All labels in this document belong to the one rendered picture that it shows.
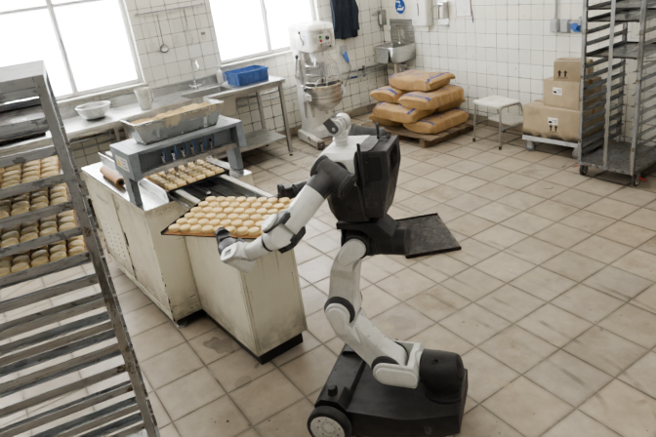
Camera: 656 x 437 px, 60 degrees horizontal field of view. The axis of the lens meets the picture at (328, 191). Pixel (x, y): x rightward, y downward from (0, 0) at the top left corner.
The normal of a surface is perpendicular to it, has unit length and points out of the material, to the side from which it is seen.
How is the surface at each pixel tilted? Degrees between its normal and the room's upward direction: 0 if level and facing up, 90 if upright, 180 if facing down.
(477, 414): 0
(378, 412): 0
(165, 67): 90
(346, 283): 90
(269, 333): 90
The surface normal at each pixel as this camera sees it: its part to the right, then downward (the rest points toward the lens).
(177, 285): 0.61, 0.22
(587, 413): -0.13, -0.92
